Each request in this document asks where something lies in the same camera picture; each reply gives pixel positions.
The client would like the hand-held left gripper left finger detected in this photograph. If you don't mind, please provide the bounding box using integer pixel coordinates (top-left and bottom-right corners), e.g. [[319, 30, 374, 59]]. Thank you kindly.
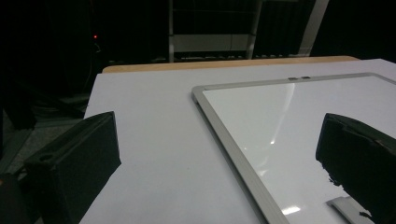
[[22, 110, 122, 224]]

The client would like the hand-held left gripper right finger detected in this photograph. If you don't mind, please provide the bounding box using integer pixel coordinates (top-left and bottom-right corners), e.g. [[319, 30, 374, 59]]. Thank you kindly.
[[315, 112, 396, 224]]

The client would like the silver-framed whiteboard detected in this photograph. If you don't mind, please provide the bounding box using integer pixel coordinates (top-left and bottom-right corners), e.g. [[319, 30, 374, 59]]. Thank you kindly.
[[191, 72, 396, 224]]

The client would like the large white sheet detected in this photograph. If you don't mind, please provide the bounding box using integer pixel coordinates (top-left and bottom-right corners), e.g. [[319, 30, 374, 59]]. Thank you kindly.
[[78, 58, 396, 224]]

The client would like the dark device with red light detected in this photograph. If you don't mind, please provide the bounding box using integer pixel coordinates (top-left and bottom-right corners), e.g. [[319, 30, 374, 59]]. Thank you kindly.
[[89, 31, 102, 54]]

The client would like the white metal stand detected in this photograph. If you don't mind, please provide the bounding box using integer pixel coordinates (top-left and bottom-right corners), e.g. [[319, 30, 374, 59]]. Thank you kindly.
[[167, 0, 263, 63]]

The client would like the white slanted metal post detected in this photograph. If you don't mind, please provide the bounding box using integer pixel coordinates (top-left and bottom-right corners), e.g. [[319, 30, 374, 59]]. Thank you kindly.
[[296, 0, 331, 58]]

